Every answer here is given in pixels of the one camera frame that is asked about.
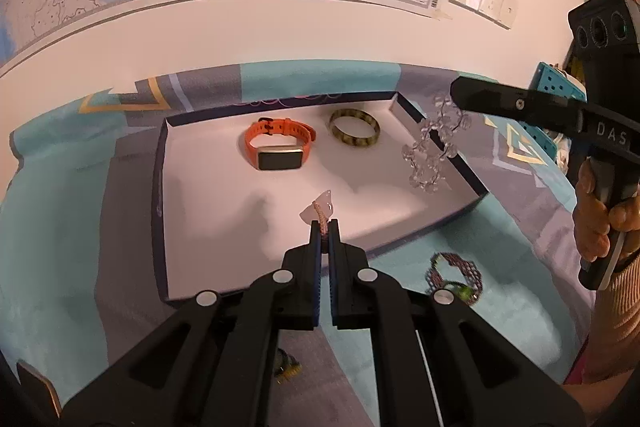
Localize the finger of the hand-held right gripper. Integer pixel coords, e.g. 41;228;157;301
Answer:
450;76;592;140

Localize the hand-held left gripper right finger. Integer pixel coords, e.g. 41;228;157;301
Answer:
330;218;587;427

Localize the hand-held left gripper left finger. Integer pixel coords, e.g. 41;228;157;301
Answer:
60;219;323;427

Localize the pink pendant with cord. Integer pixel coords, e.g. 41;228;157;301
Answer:
299;189;337;253

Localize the small green yellow charm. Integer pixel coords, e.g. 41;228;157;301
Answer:
274;348;303;380

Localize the clear crystal bead bracelet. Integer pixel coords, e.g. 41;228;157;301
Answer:
402;91;473;194

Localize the dark blue jewelry box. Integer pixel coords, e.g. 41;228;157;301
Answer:
151;91;490;305

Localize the green flower hair tie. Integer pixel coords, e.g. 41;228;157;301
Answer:
440;282;476;307

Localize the purple beaded bracelet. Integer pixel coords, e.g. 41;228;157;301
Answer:
425;252;485;305

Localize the person's right forearm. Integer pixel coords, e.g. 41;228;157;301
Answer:
562;252;640;388

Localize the person's right hand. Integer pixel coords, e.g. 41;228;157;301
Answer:
572;157;640;265

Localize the blue plastic box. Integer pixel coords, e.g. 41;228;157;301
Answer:
517;62;588;162

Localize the orange smartwatch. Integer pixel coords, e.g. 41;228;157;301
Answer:
244;117;319;172

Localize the green yellow bangle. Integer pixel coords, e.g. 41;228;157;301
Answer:
328;108;382;148

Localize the printed teal grey blanket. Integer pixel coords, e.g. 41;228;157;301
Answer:
0;62;640;427

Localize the brown orange-edged flat object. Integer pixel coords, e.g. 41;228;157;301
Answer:
17;359;63;420

